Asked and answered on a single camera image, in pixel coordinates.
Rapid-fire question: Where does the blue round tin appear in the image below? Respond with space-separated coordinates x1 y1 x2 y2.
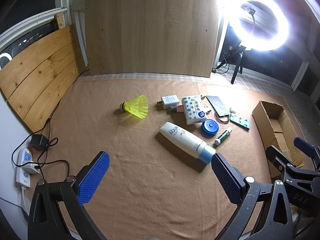
200 119 220 137

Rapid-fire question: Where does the yellow shuttlecock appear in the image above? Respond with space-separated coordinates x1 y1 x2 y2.
119 94 150 120

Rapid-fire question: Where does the white sunscreen tube blue cap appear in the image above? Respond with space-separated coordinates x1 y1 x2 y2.
159 122 217 165

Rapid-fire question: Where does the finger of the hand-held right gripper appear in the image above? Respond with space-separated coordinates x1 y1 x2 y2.
265 145 295 180
294 137 320 170

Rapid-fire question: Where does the light wooden board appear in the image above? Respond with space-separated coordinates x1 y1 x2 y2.
84 0 220 78

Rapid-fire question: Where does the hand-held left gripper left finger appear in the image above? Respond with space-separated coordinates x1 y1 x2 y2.
27 151 110 240

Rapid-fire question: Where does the black hang tag card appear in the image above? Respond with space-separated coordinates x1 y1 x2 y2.
206 95 230 117

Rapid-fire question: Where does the patterned tissue pack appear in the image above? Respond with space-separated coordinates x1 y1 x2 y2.
181 95 208 125

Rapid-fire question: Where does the green white glue stick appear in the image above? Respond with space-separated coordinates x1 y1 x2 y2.
214 127 233 145

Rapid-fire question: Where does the black power cable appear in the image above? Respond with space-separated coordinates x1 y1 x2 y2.
35 66 90 180

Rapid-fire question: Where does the white charger plug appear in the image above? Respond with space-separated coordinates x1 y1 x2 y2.
156 95 180 111

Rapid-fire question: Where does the white power strip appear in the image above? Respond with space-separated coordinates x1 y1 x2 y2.
15 148 40 189

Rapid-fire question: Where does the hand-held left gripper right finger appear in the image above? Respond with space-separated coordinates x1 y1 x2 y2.
211 152 295 240

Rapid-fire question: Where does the pine plank board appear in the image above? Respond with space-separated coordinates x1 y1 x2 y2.
0 25 87 133

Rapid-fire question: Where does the blue plastic part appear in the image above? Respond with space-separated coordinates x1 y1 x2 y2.
229 113 251 130

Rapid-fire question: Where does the cardboard box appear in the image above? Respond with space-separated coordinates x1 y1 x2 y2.
252 100 312 179

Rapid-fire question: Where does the white power strip cable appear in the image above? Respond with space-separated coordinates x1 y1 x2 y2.
20 187 32 215

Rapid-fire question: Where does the black ring light cable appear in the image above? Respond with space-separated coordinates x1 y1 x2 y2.
217 52 230 74

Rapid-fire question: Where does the black power adapter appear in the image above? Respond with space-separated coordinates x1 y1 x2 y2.
30 134 49 152

